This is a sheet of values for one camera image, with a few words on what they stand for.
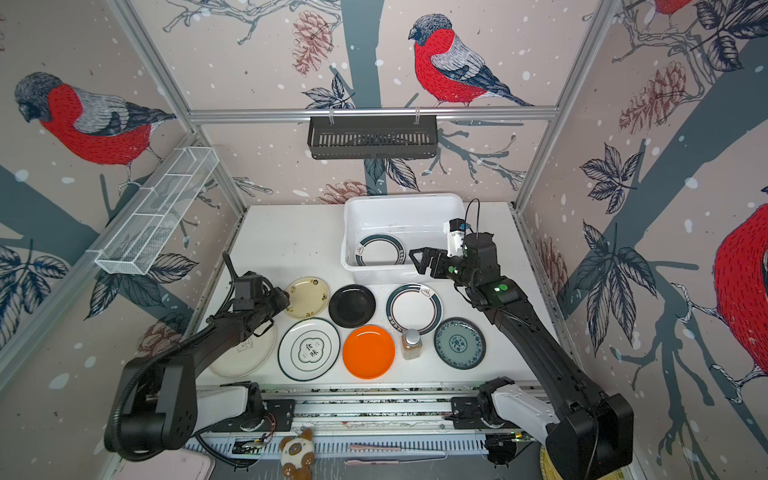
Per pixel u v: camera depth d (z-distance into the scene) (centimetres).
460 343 85
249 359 80
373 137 106
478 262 56
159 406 41
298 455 66
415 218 118
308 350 84
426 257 66
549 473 65
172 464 66
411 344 75
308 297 96
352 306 108
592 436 36
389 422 73
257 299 73
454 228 67
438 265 66
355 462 64
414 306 93
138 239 72
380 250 108
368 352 84
